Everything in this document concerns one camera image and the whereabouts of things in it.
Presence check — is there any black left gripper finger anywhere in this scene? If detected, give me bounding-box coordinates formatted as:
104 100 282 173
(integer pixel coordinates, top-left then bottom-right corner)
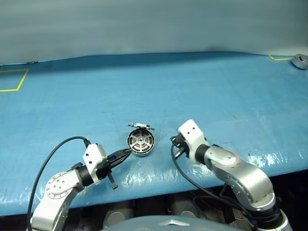
110 152 132 168
108 148 132 161

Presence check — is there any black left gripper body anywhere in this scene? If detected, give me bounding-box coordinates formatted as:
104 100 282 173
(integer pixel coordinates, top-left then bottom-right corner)
96 155 119 190

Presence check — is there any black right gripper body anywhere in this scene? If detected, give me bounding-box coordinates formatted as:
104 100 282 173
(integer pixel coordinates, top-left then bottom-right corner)
172 133 191 160

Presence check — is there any black spoked rotor cap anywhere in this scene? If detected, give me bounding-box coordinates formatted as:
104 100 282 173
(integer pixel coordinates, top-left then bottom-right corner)
127 129 155 155

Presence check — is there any silver finned rotor cap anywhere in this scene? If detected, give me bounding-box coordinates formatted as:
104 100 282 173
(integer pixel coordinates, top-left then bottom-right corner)
127 122 155 132

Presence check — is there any grey metal object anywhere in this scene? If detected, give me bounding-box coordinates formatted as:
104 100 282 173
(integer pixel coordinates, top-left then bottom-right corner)
291 53 308 71

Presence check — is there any grey robot torso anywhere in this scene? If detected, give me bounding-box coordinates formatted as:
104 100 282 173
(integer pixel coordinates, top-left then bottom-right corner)
101 214 232 231

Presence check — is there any blue plastic table cover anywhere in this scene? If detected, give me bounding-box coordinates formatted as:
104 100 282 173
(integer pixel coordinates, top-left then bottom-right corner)
0 51 308 210

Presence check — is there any yellow tape square outline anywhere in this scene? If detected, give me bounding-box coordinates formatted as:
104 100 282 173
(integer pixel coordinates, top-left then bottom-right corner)
0 68 30 93

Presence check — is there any yellow tape corner outline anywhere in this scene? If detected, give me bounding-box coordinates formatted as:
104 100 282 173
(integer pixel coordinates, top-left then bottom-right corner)
269 54 293 61

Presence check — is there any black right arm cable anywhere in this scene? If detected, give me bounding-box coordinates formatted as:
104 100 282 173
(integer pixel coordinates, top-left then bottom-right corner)
170 139 258 231

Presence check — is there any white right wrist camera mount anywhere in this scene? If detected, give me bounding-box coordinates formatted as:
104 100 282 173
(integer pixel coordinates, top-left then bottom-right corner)
177 119 210 165

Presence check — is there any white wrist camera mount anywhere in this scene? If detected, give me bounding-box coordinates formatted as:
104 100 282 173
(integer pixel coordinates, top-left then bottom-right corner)
177 119 210 165
82 143 108 185

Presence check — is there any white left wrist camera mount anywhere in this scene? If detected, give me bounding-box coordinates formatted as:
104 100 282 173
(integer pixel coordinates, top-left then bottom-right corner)
82 143 108 185

